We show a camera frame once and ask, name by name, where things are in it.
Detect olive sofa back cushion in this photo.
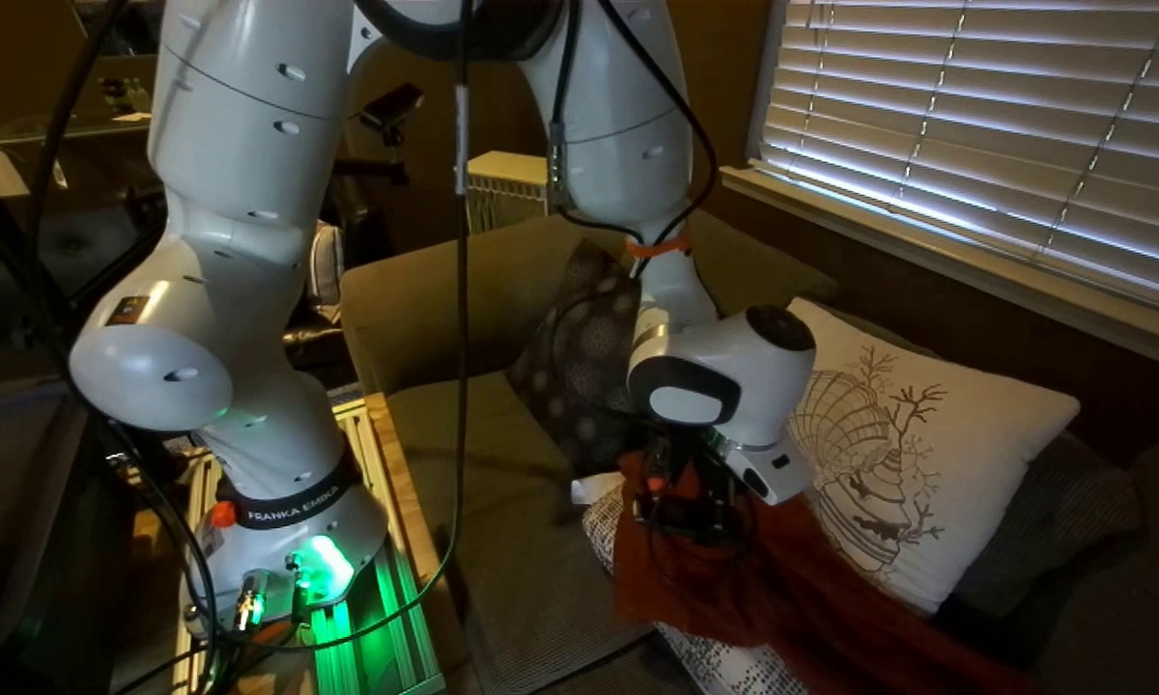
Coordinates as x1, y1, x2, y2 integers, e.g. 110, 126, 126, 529
681, 209, 844, 341

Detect white shell print pillow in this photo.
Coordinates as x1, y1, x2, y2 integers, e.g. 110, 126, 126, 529
786, 296, 1081, 618

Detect rust brown fleece blanket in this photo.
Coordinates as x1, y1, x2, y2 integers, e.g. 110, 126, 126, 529
614, 449, 1036, 695

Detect olive sofa end cushion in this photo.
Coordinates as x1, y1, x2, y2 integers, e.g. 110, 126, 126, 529
339, 209, 651, 397

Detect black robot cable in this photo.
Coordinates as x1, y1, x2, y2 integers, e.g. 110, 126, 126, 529
450, 0, 478, 623

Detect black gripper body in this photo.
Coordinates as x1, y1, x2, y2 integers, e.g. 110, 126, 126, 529
625, 428, 755, 545

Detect black slanted pole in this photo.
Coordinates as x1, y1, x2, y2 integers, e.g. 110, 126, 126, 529
0, 141, 223, 623

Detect white window blinds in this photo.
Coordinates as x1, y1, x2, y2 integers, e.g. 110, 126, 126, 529
750, 0, 1159, 321

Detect grey sofa cushion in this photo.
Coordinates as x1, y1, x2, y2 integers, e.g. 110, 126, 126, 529
951, 431, 1144, 623

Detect white radiator box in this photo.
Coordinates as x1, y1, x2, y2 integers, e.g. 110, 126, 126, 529
462, 148, 565, 235

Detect wooden window sill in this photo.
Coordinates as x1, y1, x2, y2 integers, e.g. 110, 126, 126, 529
720, 166, 1159, 380

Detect white dotted pattern pillow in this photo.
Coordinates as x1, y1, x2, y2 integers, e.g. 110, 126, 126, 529
579, 469, 815, 695

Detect olive green sofa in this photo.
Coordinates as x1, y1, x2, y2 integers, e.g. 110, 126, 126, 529
339, 209, 1159, 695

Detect dark floral pattern pillow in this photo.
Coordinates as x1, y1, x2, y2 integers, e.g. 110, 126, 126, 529
502, 235, 651, 475

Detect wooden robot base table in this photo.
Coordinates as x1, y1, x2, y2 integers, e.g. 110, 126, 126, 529
169, 390, 462, 695

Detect orange strap on arm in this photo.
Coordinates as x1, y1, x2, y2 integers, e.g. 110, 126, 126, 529
621, 231, 701, 264

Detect wall shelf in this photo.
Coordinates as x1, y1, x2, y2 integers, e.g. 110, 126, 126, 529
0, 108, 169, 148

